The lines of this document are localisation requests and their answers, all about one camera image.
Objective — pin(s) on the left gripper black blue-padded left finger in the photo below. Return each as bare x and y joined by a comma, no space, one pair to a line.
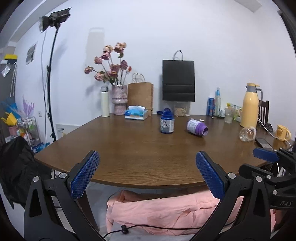
58,209

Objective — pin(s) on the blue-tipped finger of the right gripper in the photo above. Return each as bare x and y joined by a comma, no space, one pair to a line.
266,155

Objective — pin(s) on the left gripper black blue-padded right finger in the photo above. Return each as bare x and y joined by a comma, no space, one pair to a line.
253,221

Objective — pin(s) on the clear glass lying cup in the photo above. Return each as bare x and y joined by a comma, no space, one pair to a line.
247,134

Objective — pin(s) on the purple white lying cup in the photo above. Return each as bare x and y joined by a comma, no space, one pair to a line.
197,128

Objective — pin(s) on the black smartphone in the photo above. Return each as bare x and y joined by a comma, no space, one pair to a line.
263,143

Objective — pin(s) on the yellow mug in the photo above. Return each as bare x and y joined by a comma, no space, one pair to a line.
282,133

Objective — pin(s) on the pink blanket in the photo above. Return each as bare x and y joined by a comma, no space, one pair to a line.
176,215

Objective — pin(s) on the dark wooden chair back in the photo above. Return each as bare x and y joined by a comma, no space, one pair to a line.
263,113

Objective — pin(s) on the yellow thermos jug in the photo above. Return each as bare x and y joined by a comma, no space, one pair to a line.
251,102

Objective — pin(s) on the black garment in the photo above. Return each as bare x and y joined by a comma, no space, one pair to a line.
18,168

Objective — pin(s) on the clear glass tumbler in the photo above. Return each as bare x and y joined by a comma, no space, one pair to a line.
229,113

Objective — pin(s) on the clear spray bottle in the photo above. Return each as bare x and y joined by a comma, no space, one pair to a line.
217,102

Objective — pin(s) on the brown wooden table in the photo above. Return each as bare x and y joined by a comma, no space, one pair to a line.
136,154

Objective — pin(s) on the blue white supplement bottle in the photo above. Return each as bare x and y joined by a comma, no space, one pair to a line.
167,122

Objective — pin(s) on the clear jar with grains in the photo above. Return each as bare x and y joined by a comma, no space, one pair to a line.
181,109

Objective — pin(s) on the white thermos bottle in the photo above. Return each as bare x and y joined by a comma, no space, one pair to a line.
104,96

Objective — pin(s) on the blue tissue box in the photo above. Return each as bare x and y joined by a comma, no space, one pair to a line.
136,112

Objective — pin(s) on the pink marbled vase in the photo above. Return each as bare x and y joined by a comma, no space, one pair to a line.
119,99

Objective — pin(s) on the brown paper bag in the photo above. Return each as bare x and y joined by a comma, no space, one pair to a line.
140,92

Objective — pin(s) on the black paper bag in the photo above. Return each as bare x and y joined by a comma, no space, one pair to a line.
178,80

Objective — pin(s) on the dried pink flower bouquet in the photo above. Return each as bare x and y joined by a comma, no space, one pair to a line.
113,68

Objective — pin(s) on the black studio light stand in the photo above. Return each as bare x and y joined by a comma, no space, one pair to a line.
54,20

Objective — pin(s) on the wire rack with toys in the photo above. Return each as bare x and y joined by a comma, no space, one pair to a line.
28,129

